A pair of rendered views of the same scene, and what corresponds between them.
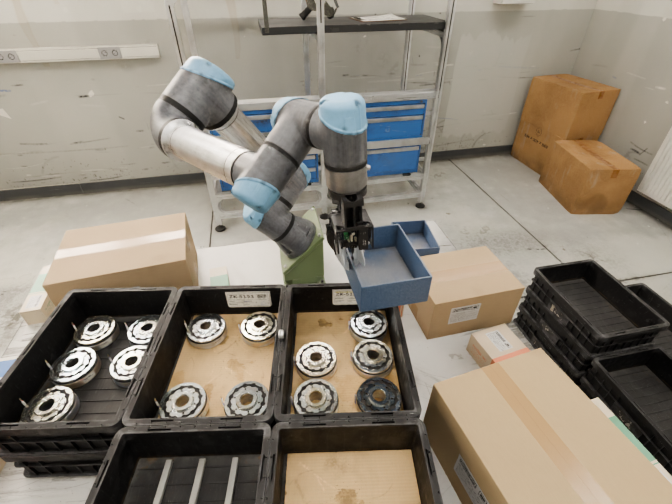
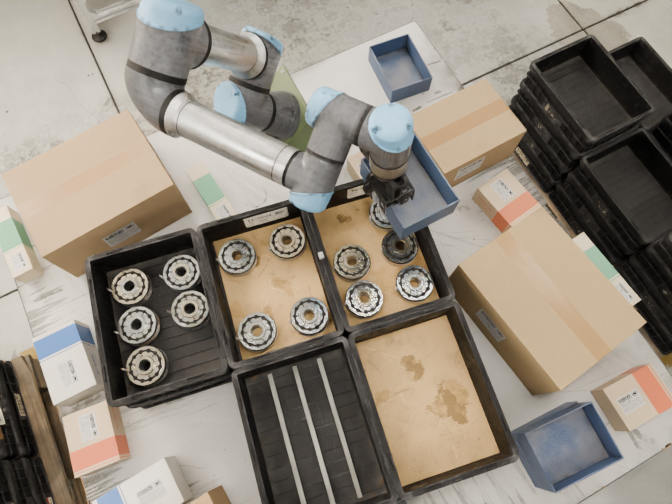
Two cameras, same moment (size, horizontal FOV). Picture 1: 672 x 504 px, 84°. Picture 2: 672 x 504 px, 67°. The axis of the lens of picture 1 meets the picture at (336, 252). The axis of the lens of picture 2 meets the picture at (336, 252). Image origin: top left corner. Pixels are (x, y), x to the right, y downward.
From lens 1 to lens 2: 61 cm
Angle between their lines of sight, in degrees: 34
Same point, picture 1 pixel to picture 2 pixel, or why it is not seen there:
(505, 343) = (508, 191)
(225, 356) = (266, 277)
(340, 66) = not seen: outside the picture
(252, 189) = (315, 203)
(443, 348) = not seen: hidden behind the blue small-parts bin
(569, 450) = (560, 292)
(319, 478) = (385, 354)
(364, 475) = (416, 343)
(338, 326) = (358, 218)
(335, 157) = (387, 163)
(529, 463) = (533, 309)
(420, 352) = not seen: hidden behind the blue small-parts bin
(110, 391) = (183, 336)
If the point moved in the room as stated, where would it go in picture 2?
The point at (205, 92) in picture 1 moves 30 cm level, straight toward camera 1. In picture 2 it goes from (185, 48) to (266, 164)
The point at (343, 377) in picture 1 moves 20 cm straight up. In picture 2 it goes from (378, 269) to (384, 245)
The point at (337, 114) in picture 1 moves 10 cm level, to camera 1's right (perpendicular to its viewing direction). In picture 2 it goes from (393, 143) to (450, 129)
